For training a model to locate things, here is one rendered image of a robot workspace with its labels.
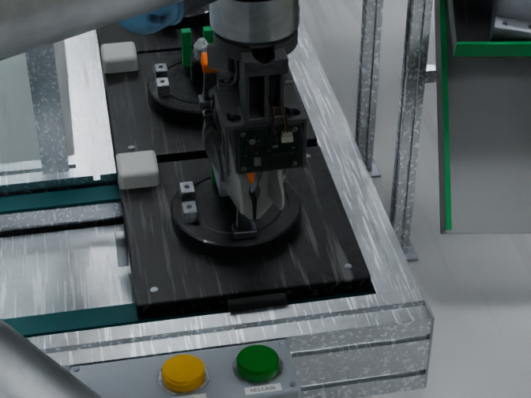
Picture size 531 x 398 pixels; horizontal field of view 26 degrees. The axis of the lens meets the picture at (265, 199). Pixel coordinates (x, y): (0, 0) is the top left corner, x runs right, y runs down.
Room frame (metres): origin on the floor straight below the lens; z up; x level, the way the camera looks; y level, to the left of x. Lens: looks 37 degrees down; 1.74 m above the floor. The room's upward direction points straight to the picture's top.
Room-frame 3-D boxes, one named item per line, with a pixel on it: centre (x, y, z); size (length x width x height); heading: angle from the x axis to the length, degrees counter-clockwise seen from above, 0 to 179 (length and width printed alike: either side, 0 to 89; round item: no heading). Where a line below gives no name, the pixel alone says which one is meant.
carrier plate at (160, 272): (0.98, 0.03, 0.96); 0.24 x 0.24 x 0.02; 10
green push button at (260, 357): (0.77, 0.01, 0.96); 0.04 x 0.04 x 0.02
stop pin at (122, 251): (0.96, 0.16, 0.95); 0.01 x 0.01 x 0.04; 10
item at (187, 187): (0.99, 0.08, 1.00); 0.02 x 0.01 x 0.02; 10
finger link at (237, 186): (0.85, 0.02, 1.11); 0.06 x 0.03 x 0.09; 11
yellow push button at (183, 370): (0.75, 0.08, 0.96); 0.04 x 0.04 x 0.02
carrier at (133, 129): (1.23, 0.08, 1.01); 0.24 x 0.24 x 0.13; 10
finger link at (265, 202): (0.85, -0.01, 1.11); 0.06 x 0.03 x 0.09; 11
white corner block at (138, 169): (1.06, 0.15, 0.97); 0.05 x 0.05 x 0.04; 10
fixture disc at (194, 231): (0.98, 0.03, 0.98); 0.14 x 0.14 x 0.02
